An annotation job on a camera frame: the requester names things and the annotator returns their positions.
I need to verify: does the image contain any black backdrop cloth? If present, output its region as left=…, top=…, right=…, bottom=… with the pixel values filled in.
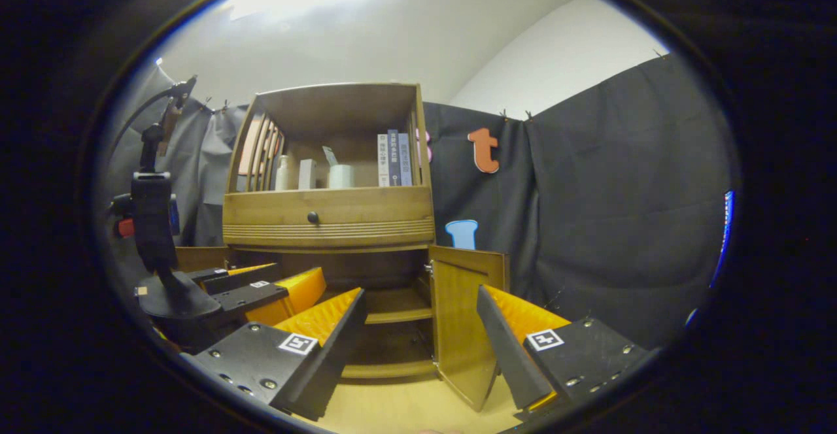
left=98, top=52, right=733, bottom=350

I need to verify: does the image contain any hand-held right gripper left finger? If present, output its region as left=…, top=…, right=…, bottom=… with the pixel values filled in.
left=180, top=287, right=368, bottom=422

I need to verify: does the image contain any wooden double-door shoe cabinet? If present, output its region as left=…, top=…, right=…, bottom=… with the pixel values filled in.
left=173, top=82, right=511, bottom=412

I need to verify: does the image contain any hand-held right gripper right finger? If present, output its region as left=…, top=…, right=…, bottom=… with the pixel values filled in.
left=476, top=284, right=651, bottom=422

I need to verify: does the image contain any beige bottle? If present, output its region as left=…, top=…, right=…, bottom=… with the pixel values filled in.
left=275, top=154, right=295, bottom=191

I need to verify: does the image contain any light blue book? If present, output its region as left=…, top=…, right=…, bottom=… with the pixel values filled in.
left=398, top=133, right=413, bottom=187

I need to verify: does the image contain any wooden drawer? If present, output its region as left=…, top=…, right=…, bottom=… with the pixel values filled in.
left=222, top=187, right=436, bottom=227

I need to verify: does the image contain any wooden inner shelf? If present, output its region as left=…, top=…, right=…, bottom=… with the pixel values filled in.
left=363, top=288, right=434, bottom=325

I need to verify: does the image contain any white cup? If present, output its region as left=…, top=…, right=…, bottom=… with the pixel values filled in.
left=328, top=163, right=356, bottom=189

